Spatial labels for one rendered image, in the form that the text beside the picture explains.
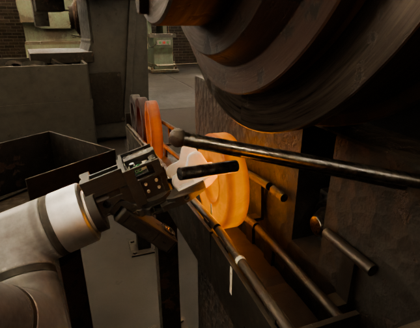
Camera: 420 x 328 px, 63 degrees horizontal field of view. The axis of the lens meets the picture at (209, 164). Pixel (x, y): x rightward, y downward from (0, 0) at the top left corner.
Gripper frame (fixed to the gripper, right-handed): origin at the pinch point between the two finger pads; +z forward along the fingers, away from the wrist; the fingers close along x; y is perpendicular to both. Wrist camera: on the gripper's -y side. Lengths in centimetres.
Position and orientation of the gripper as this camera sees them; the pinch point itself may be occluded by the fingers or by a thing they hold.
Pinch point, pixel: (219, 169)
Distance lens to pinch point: 54.7
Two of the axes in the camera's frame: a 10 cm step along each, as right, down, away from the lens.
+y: -2.6, -8.6, -4.4
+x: -3.3, -3.5, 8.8
